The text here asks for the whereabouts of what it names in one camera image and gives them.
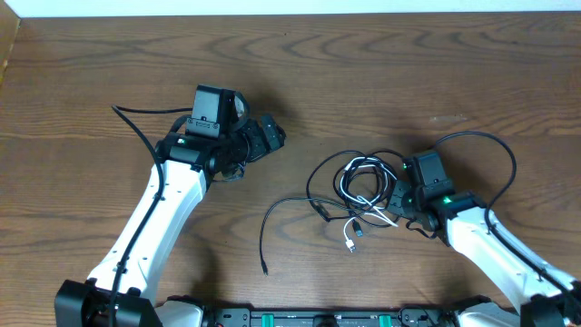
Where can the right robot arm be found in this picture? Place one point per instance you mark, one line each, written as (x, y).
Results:
(540, 293)

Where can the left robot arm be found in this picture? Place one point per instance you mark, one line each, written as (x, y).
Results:
(121, 290)

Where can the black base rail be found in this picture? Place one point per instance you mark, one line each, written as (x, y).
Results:
(413, 316)

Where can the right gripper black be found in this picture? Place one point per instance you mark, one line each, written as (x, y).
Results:
(400, 200)

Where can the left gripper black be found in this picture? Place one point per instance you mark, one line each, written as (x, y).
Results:
(264, 137)

